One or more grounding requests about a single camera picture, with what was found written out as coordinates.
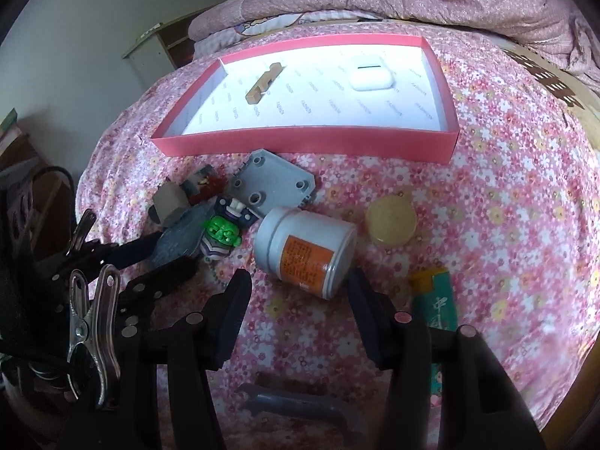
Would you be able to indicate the white earbuds case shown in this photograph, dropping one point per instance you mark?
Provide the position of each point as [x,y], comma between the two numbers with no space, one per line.
[370,75]

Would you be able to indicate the white charger plug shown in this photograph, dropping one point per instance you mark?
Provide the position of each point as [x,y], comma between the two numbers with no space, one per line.
[166,199]

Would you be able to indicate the white bottle with orange label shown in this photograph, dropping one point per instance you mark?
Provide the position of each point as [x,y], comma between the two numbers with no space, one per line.
[290,234]

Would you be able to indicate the dark blue toy figure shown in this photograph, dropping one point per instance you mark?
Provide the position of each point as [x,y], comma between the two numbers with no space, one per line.
[234,206]

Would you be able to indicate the metal spring clamp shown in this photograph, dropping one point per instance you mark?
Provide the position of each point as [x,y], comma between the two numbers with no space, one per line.
[82,234]
[91,328]

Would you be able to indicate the beige patterned sheet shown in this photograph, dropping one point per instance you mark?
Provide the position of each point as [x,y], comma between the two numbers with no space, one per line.
[539,70]

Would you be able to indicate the small red toy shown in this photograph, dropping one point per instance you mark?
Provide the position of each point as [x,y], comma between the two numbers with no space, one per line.
[208,185]

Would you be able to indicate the blue grey plastic toy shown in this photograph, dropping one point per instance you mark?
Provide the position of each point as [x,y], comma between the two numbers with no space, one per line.
[180,236]

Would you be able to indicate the bedside cabinet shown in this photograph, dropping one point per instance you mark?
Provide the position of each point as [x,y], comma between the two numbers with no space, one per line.
[145,63]

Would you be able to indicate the pink floral bedsheet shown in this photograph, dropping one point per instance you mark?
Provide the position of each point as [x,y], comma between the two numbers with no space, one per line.
[492,197]

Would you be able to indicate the wooden side furniture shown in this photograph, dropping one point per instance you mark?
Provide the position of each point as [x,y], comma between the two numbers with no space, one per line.
[28,159]

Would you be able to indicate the wooden block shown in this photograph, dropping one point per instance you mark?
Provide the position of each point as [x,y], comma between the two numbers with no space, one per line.
[262,85]

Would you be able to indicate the grey plastic plate with holes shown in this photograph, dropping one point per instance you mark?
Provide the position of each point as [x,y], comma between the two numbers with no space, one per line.
[272,183]

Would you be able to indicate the green pen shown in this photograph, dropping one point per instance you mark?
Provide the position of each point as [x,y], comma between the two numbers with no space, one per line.
[438,304]

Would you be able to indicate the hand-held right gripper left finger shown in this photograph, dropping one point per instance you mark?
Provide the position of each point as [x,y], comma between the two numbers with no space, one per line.
[232,318]

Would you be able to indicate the pink cardboard box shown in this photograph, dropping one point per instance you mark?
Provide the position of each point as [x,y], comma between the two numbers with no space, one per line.
[304,143]

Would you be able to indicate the stack of books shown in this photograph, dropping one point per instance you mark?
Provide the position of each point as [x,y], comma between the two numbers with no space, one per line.
[9,126]

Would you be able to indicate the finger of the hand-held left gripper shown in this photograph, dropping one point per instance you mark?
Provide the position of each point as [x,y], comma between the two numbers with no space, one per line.
[131,253]
[164,274]

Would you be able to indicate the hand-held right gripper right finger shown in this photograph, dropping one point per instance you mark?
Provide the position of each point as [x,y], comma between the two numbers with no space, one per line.
[370,318]

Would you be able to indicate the green headed toy figure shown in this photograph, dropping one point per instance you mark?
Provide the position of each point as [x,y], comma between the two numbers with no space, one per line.
[220,232]

